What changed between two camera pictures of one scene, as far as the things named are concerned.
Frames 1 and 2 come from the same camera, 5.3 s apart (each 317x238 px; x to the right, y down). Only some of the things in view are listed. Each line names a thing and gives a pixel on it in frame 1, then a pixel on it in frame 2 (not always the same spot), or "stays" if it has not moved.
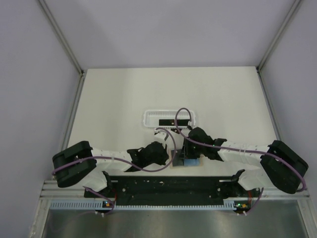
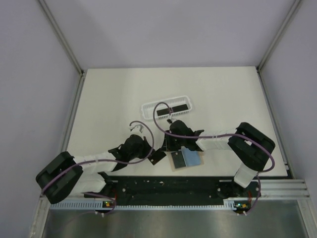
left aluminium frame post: (64, 41) stays
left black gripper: (164, 157) to (146, 147)
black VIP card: (178, 159) stays
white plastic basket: (166, 119) to (148, 110)
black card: (166, 122) to (163, 111)
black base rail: (171, 190) stays
